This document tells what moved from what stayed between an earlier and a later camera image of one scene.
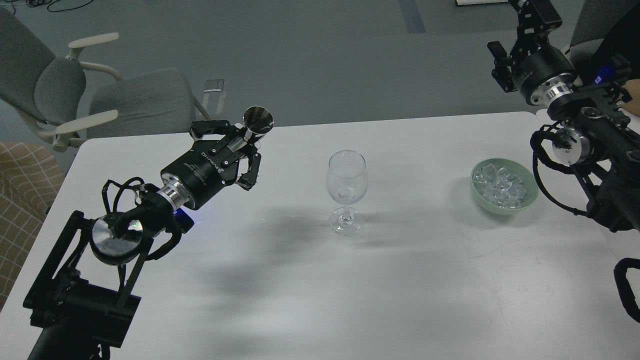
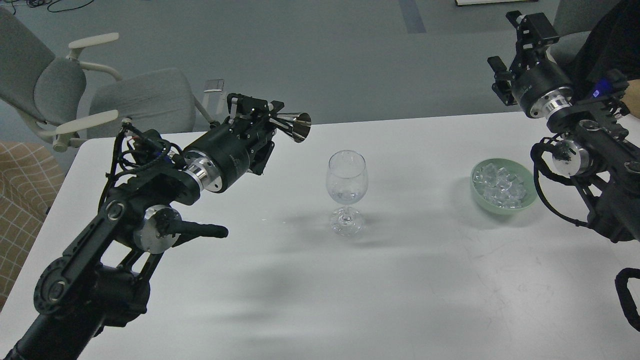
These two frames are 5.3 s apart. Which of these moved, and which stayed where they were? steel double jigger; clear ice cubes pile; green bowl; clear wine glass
Moved: steel double jigger
Stayed: clear ice cubes pile; green bowl; clear wine glass
